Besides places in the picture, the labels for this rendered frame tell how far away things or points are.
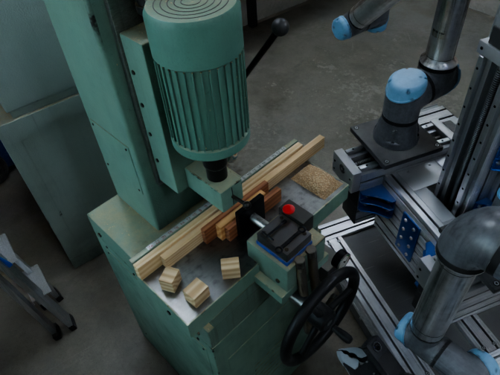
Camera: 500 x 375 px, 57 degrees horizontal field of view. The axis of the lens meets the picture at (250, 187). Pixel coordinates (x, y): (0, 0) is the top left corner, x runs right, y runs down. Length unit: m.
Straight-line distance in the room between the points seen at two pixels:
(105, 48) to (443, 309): 0.86
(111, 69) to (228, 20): 0.32
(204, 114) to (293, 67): 2.67
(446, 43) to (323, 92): 1.82
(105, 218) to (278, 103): 1.93
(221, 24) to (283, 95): 2.45
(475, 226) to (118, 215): 1.02
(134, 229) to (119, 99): 0.48
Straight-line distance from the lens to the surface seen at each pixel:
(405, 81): 1.52
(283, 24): 0.93
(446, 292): 0.99
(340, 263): 1.44
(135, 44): 0.98
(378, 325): 1.87
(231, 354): 1.39
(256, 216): 1.18
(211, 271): 1.17
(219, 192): 1.10
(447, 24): 1.52
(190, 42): 0.82
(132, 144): 1.17
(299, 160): 1.38
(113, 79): 1.07
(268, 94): 3.28
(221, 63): 0.86
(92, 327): 2.25
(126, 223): 1.45
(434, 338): 1.13
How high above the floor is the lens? 1.86
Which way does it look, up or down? 46 degrees down
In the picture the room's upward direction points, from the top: 5 degrees counter-clockwise
